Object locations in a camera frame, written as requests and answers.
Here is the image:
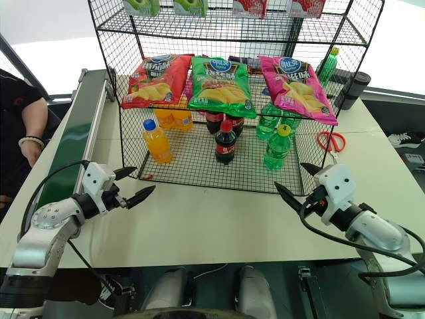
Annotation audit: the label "white power strip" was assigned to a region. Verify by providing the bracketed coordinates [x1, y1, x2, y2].
[403, 153, 425, 170]

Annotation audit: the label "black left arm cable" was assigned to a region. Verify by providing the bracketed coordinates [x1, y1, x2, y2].
[19, 159, 92, 240]

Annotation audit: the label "green conveyor belt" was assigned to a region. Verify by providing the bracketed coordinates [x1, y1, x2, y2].
[31, 68, 118, 217]

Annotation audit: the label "cola bottle red cap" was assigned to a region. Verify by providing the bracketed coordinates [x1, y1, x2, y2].
[214, 120, 238, 166]

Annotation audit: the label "pink potato chips bag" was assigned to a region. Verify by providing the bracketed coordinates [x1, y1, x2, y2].
[258, 55, 339, 126]

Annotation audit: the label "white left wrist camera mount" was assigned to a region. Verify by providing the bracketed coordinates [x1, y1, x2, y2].
[81, 161, 117, 195]

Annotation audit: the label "thin white cable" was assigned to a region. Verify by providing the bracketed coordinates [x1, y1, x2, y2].
[192, 263, 230, 280]

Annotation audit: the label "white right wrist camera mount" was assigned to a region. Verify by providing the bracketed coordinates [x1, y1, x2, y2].
[313, 163, 355, 224]

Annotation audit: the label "purple snack packet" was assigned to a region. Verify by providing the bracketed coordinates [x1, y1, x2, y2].
[228, 55, 262, 69]

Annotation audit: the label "orange soda bottle blue cap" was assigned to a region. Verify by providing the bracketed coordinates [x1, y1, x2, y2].
[141, 118, 174, 165]

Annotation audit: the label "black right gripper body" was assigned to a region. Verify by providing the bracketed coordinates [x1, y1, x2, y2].
[299, 187, 329, 217]

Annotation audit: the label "black wire mesh rack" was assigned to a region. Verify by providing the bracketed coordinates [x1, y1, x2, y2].
[87, 0, 386, 197]

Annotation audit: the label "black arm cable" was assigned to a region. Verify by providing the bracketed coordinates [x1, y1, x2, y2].
[298, 199, 425, 280]
[19, 159, 92, 240]

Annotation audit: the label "white bead bracelet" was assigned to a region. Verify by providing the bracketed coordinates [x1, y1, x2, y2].
[18, 135, 46, 149]

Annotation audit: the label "green apple drink carton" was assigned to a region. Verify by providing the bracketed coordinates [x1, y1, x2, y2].
[173, 0, 209, 17]
[122, 0, 161, 17]

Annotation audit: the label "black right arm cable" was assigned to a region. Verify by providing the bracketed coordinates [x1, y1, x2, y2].
[298, 199, 425, 280]

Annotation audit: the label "red potato chips bag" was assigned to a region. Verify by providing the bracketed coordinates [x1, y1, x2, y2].
[121, 54, 193, 110]

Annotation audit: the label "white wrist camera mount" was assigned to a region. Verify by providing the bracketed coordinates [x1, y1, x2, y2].
[313, 163, 355, 224]
[81, 161, 117, 195]

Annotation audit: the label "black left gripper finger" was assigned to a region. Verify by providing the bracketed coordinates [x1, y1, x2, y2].
[114, 166, 138, 181]
[126, 185, 157, 210]

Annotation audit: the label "red strawberry drink carton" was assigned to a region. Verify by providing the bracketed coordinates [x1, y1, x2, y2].
[291, 0, 327, 19]
[232, 0, 268, 19]

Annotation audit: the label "red handled scissors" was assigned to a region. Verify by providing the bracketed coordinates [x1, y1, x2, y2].
[316, 130, 347, 164]

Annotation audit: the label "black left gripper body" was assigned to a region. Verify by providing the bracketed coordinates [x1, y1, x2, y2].
[101, 184, 129, 214]

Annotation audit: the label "black and white sneaker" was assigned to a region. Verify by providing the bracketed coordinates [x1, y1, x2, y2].
[98, 274, 124, 307]
[387, 132, 425, 150]

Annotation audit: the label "green soda bottle yellow cap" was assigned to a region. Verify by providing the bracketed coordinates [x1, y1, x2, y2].
[318, 47, 342, 84]
[264, 124, 293, 171]

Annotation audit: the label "black cylindrical tumbler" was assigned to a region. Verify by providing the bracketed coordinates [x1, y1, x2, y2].
[338, 71, 371, 110]

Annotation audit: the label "person in black shirt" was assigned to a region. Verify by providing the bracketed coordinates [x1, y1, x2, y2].
[0, 68, 62, 222]

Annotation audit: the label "black pillar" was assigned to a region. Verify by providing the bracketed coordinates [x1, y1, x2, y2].
[288, 16, 304, 64]

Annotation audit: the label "black metal table bracket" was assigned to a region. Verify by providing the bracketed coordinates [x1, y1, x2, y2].
[297, 265, 330, 319]

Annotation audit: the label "grey rounded shape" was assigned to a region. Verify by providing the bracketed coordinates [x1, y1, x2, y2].
[142, 267, 187, 319]
[237, 265, 277, 319]

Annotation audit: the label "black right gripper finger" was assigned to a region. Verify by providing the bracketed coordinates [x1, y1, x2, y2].
[274, 181, 304, 215]
[299, 161, 321, 177]

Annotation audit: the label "green potato chips bag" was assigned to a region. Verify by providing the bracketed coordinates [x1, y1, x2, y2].
[187, 56, 258, 120]

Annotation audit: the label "bare person hand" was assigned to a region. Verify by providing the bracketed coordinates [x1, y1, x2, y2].
[21, 144, 46, 169]

